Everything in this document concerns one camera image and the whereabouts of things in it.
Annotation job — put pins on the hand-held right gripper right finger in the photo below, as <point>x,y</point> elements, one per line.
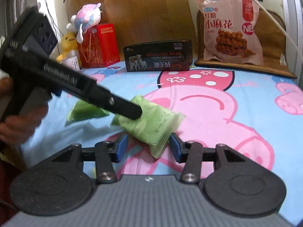
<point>175,149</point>

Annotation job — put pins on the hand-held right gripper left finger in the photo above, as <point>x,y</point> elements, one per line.
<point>122,149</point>

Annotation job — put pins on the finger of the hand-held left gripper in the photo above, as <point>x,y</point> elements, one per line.
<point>123,107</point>

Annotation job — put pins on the pale green snack packet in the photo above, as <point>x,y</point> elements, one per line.
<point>153,127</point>

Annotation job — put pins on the person's left hand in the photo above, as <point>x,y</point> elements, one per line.
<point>21,127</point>

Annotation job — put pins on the yellow duck plush toy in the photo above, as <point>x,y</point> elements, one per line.
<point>68,43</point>

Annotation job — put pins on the red gift bag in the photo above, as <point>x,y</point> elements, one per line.
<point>104,49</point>

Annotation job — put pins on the black cardboard box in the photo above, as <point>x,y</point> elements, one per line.
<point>165,52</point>

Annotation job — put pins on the printed blanket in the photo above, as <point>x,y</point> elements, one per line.
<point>236,113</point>

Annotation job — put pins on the pastel plush toy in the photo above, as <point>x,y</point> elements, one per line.
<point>87,14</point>

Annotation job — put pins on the wooden board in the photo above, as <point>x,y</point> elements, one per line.
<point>146,11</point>

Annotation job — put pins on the large pink snack bag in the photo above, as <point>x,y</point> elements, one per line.
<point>227,21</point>

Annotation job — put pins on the brown woven mat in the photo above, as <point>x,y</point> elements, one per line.
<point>269,40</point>

